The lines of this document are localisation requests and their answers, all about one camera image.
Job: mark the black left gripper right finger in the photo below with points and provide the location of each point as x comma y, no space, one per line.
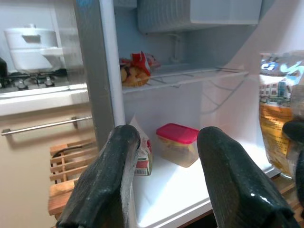
232,180

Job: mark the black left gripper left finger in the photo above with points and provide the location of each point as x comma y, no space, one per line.
102,180

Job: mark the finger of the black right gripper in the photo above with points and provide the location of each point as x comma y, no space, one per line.
295,130
301,183

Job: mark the printed clear plastic food package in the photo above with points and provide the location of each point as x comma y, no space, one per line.
273,107

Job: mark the grey fridge with white interior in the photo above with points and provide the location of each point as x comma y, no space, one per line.
95,71

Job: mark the wooden wine rack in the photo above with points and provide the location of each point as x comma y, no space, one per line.
64,164

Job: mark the white juice carton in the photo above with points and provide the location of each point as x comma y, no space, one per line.
145,161

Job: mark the clear container with red lid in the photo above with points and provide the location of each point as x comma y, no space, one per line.
177,142

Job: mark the white kitchen counter beige cabinets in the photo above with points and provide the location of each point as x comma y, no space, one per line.
23,166

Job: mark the orange biscuit snack bag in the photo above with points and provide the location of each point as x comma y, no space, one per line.
133,76

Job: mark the steel gas stove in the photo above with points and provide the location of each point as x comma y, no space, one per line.
35,78

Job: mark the red white snack bag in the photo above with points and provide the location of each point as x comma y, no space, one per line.
142,60

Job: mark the white cooking pot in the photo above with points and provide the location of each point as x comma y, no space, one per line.
28,52

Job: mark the dark glass bottle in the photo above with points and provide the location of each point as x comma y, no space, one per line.
2,70

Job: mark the ribbed grey freezer compartment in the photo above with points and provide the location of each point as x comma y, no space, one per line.
166,16

